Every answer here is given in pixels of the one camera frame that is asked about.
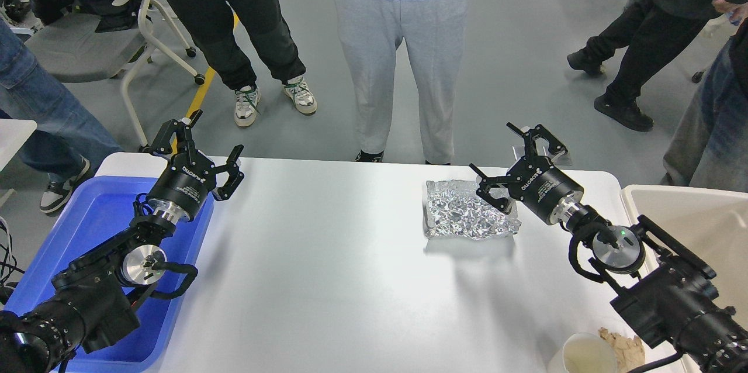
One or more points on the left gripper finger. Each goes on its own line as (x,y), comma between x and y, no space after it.
(235,175)
(174,143)

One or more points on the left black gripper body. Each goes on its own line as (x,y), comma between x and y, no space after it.
(183,186)

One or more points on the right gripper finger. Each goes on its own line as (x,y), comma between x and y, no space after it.
(537,140)
(485,186)

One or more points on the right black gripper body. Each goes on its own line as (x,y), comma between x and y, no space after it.
(541,186)

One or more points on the white paper cup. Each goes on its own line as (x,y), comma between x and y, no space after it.
(583,352)

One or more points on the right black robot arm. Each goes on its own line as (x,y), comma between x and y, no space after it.
(664,291)

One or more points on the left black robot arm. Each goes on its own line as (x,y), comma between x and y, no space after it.
(96,297)

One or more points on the crumpled aluminium foil tray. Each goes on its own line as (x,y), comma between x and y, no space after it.
(453,209)

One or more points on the person in blue jeans left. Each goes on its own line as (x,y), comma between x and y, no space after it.
(69,143)

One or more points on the grey white office chair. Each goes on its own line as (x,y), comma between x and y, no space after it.
(72,51)

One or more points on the white side table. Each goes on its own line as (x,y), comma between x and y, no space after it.
(14,133)

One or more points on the person in black trousers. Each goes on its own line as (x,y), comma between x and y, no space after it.
(210,24)

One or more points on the person in faded jeans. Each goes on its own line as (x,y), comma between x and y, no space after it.
(709,147)

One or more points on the beige plastic bin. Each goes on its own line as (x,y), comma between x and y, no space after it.
(712,223)

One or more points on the crumpled brown paper ball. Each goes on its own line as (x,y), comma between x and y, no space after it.
(629,352)

